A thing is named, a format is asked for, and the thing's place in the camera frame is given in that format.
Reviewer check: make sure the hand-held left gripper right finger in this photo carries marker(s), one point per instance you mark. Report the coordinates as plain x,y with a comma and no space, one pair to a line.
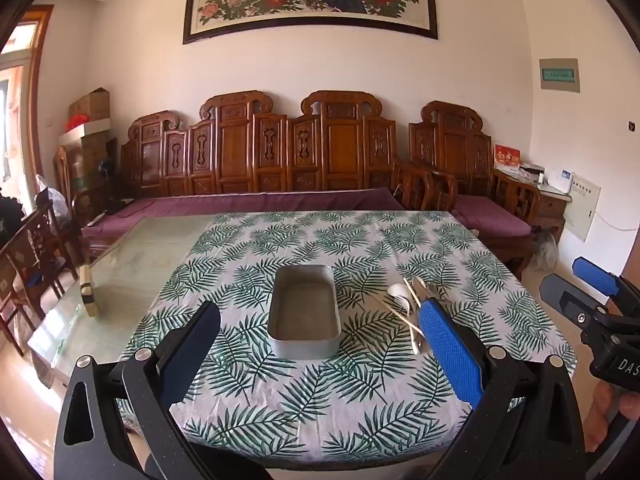
450,350

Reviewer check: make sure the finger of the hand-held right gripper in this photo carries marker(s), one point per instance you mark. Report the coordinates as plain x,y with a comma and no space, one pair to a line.
595,277
567,297

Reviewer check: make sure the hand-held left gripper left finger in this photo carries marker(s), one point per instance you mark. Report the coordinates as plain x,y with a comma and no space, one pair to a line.
197,345

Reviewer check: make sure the rectangular metal container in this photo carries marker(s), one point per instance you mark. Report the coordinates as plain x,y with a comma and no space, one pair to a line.
305,310

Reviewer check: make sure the person's right hand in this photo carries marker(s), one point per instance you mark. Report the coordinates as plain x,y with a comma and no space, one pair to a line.
597,425

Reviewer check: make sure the grey fluffy duster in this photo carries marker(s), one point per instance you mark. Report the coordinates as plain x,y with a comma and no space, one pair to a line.
544,250

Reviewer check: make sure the white electrical panel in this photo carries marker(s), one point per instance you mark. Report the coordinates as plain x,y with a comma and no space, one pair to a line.
582,207

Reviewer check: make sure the wooden side table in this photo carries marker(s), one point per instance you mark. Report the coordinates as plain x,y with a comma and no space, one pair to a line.
550,205

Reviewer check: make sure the white desk telephone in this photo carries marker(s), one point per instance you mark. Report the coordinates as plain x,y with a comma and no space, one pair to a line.
561,180

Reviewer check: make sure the short purple seat cushion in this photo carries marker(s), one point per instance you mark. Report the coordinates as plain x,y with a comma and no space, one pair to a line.
492,215

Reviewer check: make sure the leaf print tablecloth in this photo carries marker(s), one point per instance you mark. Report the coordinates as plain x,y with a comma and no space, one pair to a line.
300,410

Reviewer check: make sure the wooden block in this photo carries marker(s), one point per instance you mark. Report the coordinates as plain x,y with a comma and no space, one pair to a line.
89,290

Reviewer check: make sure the long purple seat cushion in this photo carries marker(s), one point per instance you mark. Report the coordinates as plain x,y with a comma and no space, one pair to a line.
225,205

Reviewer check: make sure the red gift box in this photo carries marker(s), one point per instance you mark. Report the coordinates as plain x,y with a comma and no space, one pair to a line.
507,156

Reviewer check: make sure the wooden dining chair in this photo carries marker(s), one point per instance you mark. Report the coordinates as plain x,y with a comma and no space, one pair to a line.
35,260

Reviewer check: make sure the carved wooden armchair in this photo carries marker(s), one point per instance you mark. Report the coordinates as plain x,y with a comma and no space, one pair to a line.
450,150

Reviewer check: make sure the long carved wooden sofa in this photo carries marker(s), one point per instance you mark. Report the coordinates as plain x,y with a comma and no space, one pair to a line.
235,150

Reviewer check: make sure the clear plastic bag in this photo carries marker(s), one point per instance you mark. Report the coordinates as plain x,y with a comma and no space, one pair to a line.
50,197

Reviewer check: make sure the brown cardboard box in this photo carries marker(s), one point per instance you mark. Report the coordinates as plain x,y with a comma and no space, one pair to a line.
90,105

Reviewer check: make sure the green wall sign panel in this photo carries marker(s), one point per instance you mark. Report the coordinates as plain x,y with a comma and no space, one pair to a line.
559,75

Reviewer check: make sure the wooden door frame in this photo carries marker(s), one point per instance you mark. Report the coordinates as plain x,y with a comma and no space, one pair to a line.
37,85

